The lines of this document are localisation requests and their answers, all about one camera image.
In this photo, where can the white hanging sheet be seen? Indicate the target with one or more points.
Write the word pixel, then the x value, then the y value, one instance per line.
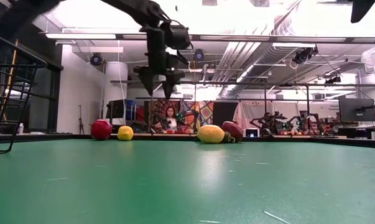
pixel 252 109

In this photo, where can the black overhead frame beam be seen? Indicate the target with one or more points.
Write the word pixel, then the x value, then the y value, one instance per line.
pixel 237 38

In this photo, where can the small white bottle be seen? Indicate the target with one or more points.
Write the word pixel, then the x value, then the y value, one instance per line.
pixel 20 129

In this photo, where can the black tripod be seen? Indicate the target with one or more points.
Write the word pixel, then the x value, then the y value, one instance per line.
pixel 80 124

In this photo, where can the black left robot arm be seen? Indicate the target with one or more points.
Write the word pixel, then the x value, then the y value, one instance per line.
pixel 137 9

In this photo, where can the silver ventilation duct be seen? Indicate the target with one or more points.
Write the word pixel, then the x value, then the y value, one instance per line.
pixel 262 56

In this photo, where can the black pipe frame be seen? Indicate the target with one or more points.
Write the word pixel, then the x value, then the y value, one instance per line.
pixel 237 83

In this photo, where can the dark red round produce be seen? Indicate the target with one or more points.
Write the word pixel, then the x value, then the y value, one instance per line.
pixel 235 129

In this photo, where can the round yellow lemon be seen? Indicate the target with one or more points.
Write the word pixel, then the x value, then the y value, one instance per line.
pixel 125 133

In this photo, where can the large dark monitor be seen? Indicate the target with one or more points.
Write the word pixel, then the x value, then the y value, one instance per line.
pixel 352 109

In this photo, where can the black table border rail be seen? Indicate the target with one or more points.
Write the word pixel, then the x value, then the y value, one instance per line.
pixel 66 136

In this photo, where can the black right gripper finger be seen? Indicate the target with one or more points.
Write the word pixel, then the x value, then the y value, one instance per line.
pixel 362 7

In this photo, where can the blue storage bin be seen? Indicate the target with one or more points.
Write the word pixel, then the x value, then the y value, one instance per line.
pixel 131 109

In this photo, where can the black panel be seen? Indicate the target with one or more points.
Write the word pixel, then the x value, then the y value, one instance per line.
pixel 223 112

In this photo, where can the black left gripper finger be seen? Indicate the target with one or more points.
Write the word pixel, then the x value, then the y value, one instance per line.
pixel 148 81
pixel 171 84

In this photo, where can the large yellow mango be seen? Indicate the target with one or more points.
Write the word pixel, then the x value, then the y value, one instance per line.
pixel 210 134

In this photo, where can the seated person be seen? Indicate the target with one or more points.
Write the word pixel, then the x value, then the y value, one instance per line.
pixel 171 119

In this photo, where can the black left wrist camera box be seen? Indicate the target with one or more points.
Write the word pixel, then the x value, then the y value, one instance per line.
pixel 176 35

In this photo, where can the red apple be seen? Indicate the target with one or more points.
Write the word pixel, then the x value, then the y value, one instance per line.
pixel 101 130

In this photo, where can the colourful patterned tapestry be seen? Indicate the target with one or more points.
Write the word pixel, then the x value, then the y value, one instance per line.
pixel 206 112

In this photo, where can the round black device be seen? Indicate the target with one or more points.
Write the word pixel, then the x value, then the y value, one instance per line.
pixel 96 59
pixel 199 55

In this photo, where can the black camera cluster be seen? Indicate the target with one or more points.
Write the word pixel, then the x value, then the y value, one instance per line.
pixel 303 55

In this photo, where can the small dark monitor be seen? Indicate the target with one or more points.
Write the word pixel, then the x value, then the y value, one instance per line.
pixel 115 109

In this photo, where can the long fluorescent light fixture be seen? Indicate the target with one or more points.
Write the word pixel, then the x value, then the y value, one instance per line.
pixel 81 36

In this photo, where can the white cylindrical column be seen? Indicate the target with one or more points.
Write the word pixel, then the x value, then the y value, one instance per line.
pixel 115 81

